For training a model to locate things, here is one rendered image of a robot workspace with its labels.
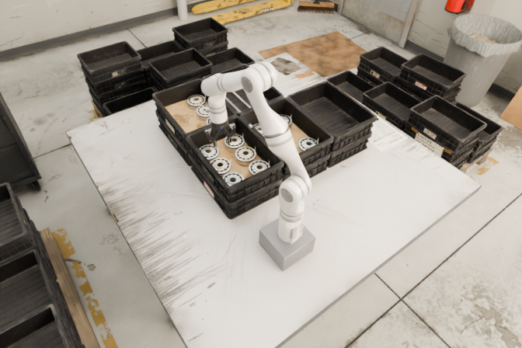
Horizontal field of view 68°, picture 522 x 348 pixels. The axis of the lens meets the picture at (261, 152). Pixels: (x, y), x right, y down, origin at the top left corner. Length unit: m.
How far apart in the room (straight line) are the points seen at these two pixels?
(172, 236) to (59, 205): 1.39
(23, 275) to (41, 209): 0.85
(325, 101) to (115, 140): 1.20
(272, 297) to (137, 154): 1.04
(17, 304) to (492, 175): 3.20
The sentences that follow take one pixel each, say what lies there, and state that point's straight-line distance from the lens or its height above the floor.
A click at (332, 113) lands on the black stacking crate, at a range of 2.20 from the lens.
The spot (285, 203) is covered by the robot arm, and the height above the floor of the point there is 1.04.
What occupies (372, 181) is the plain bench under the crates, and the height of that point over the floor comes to 0.70.
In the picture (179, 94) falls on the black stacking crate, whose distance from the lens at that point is 2.23.
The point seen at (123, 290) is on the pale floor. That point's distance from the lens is 2.51.
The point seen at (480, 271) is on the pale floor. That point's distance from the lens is 2.86.
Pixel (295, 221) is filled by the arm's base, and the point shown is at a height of 0.95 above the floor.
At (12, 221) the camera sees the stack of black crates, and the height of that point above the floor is 0.49.
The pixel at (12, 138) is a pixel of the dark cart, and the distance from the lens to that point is 2.85.
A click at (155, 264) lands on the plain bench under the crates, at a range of 1.72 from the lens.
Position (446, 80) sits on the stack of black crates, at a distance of 3.42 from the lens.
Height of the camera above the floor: 2.16
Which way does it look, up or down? 44 degrees down
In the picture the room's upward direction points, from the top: 3 degrees clockwise
